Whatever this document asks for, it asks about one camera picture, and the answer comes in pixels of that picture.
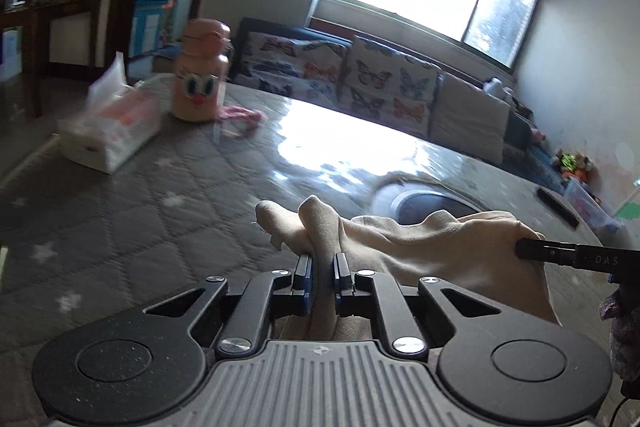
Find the black remote control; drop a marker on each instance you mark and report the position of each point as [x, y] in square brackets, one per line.
[557, 207]

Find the dark wooden cabinet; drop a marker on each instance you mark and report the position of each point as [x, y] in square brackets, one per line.
[60, 7]

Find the white tissue box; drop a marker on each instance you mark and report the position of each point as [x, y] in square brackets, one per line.
[115, 127]

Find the butterfly print cushion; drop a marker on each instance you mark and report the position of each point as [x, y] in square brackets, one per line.
[390, 87]
[285, 62]

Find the pink plush toy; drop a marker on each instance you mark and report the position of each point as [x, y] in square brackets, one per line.
[537, 134]

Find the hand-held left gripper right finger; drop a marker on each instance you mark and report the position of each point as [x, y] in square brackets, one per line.
[340, 279]

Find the grey quilted table cover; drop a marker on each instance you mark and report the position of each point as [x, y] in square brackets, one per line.
[150, 217]

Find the beige cushion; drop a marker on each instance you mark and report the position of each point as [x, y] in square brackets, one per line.
[470, 117]

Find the blue sofa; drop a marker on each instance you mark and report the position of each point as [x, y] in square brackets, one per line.
[517, 132]

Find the pink cartoon water bottle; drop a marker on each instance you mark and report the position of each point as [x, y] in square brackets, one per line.
[197, 77]

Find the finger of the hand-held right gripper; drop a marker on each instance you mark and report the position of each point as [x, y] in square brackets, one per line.
[545, 251]

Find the white plush toy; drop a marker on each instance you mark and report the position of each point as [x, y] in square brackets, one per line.
[497, 88]

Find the clear plastic storage box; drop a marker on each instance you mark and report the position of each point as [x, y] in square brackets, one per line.
[590, 204]

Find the cream garment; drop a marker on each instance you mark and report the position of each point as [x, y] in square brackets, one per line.
[440, 247]

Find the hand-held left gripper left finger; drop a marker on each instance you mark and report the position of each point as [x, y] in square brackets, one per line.
[303, 279]

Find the pile of plush toys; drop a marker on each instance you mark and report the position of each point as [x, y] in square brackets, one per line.
[572, 164]

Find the black round turntable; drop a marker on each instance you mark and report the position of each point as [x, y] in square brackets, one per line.
[430, 202]

